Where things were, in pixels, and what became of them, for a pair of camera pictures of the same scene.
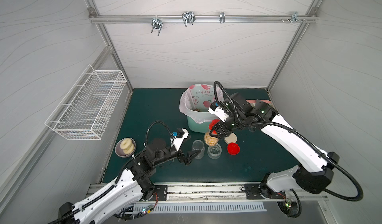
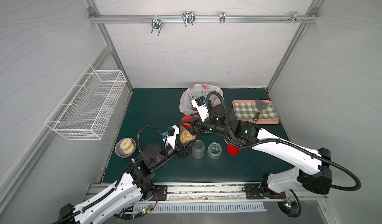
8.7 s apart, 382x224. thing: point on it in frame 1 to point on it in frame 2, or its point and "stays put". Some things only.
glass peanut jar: [214, 152] stays put
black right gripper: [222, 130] to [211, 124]
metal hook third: [222, 17] stays put
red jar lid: [233, 148] stays put
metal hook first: [156, 23] stays put
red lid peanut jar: [209, 139] to [187, 133]
